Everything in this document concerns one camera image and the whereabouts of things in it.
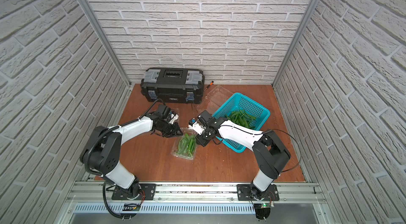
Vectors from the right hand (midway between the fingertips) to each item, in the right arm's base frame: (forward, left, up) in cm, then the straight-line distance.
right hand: (202, 139), depth 86 cm
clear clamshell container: (+24, +17, -5) cm, 30 cm away
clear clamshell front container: (-6, +15, 0) cm, 16 cm away
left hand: (+6, +11, 0) cm, 12 cm away
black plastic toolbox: (+33, +14, +11) cm, 37 cm away
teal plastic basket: (+25, -25, -1) cm, 36 cm away
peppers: (-2, +9, -2) cm, 9 cm away
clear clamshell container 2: (+29, -10, -1) cm, 30 cm away
